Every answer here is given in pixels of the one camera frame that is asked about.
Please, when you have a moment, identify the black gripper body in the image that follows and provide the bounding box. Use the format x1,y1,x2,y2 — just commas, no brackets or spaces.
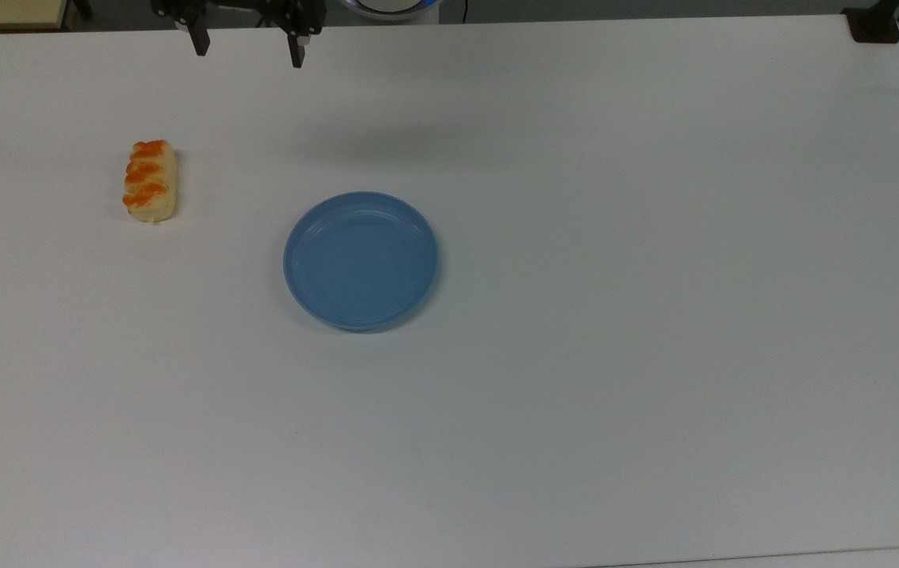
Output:
151,0,328,37

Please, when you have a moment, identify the bread loaf with orange topping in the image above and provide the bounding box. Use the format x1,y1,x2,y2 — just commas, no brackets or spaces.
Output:
122,140,179,224

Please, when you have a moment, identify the wooden side table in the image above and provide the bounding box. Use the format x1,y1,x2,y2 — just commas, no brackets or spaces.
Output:
0,0,73,32

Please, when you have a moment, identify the blue round plate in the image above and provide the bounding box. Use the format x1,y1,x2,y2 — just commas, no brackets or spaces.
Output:
283,191,440,332

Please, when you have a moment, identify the black corner mount clamp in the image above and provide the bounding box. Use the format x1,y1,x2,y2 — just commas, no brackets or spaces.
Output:
842,0,899,45

